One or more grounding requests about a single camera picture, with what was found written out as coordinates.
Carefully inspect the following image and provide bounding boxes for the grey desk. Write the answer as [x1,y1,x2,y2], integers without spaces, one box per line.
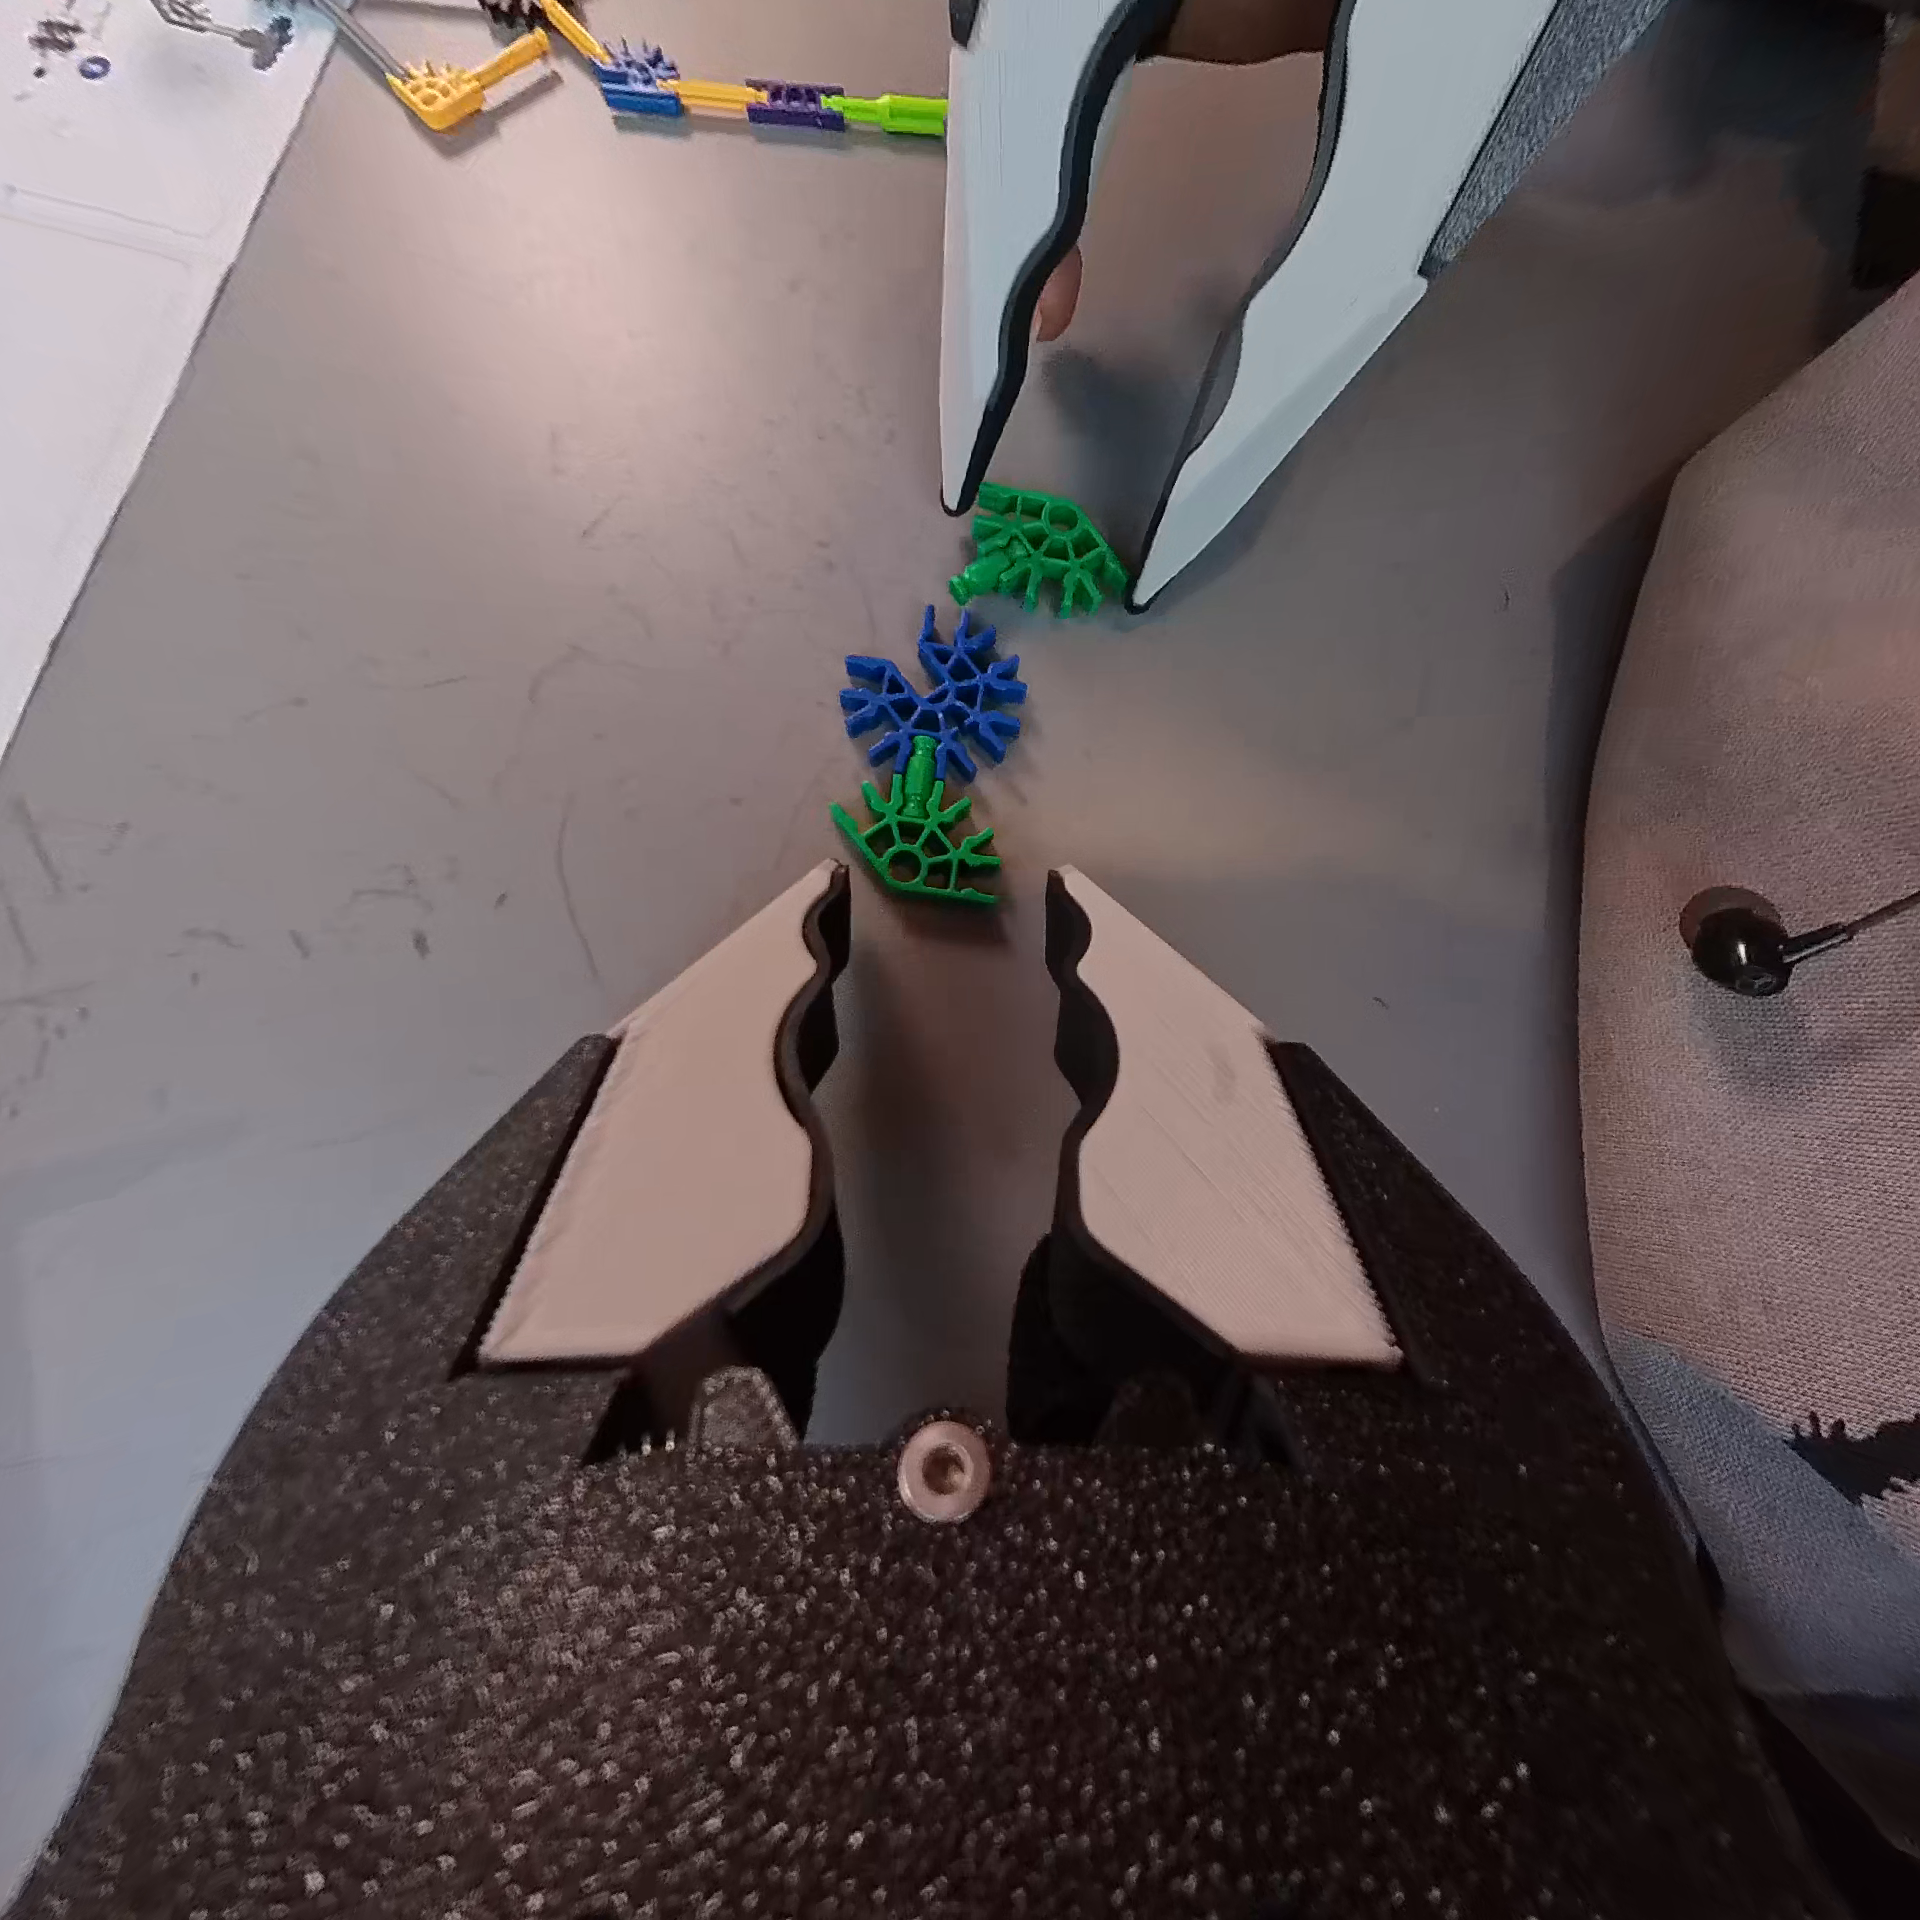
[0,0,1920,1846]

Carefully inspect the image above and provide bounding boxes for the blue snowflake toy connector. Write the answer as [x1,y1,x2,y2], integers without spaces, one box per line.
[838,603,1029,783]

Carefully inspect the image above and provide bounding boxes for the black earphone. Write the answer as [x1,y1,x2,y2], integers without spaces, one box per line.
[1679,884,1920,998]

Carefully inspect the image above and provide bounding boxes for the white instruction sheet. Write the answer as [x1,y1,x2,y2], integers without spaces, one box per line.
[0,0,337,752]

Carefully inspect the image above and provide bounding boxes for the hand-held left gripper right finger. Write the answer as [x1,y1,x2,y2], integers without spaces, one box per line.
[1044,863,1406,1371]

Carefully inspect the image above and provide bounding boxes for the green fan toy connector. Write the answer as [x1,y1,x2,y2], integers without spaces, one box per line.
[829,779,1003,910]
[966,481,1128,619]

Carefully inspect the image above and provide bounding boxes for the person's right hand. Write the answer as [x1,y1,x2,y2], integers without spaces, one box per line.
[1035,0,1339,347]

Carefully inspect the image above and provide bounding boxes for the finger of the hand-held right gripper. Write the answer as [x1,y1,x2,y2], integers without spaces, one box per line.
[1124,0,1566,612]
[939,0,1177,519]

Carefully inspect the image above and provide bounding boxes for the colourful toy rod figure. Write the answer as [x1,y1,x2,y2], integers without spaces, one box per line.
[255,0,952,144]

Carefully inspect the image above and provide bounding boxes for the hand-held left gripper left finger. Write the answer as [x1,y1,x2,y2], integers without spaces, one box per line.
[477,860,855,1368]

